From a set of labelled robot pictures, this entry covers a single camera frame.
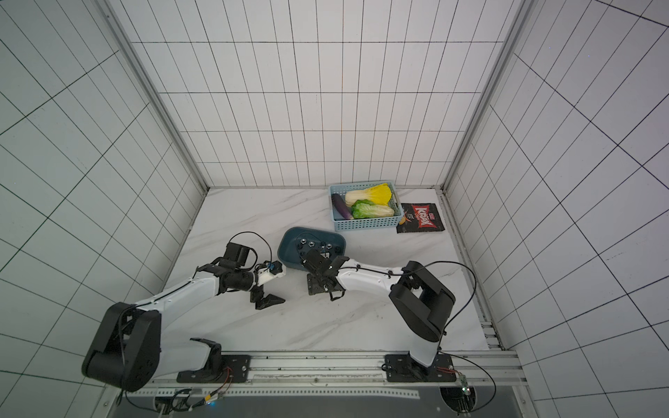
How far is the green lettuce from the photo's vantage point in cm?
103

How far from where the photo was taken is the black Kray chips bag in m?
1.06

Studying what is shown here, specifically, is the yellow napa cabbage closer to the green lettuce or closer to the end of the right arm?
the green lettuce

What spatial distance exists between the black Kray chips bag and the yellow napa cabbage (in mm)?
72

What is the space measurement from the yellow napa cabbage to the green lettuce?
0.02 metres

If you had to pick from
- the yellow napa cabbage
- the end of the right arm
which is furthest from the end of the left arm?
the yellow napa cabbage
